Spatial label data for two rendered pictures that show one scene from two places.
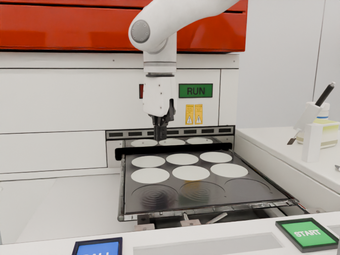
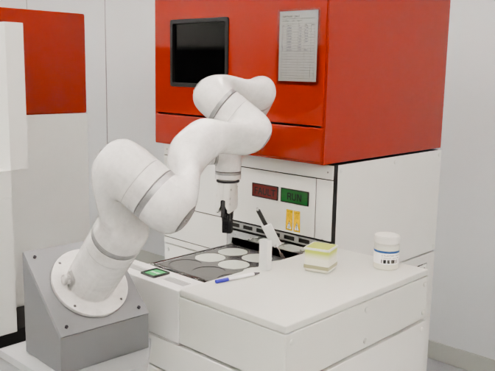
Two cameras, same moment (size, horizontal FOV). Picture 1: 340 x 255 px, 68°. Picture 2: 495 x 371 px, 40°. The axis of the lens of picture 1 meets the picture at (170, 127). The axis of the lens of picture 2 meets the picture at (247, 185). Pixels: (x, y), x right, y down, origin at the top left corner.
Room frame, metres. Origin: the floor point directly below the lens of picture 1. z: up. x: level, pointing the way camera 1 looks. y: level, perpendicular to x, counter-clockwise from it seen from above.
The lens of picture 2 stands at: (-0.59, -1.71, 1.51)
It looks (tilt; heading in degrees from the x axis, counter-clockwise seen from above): 10 degrees down; 53
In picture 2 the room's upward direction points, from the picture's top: 1 degrees clockwise
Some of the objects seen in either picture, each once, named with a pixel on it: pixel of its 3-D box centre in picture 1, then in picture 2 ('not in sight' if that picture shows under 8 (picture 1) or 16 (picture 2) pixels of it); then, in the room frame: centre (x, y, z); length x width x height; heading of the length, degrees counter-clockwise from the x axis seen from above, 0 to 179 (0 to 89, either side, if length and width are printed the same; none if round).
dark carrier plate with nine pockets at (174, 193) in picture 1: (190, 173); (233, 265); (0.64, -0.06, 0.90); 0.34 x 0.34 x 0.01; 9
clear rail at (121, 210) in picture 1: (122, 178); (194, 254); (0.60, 0.12, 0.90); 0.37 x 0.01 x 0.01; 9
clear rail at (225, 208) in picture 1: (213, 209); (190, 277); (0.46, -0.09, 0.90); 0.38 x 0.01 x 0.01; 99
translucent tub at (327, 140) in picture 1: (317, 132); (320, 257); (0.68, -0.41, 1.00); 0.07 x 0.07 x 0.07; 25
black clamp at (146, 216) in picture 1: (143, 223); not in sight; (0.41, 0.05, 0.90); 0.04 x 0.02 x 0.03; 9
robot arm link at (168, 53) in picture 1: (159, 35); (227, 150); (0.66, 0.03, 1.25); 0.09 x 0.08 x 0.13; 161
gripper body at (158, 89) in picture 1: (160, 92); (227, 194); (0.67, 0.03, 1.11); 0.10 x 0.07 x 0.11; 37
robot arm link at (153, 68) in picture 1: (159, 68); (227, 175); (0.67, 0.03, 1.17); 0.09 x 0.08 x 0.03; 37
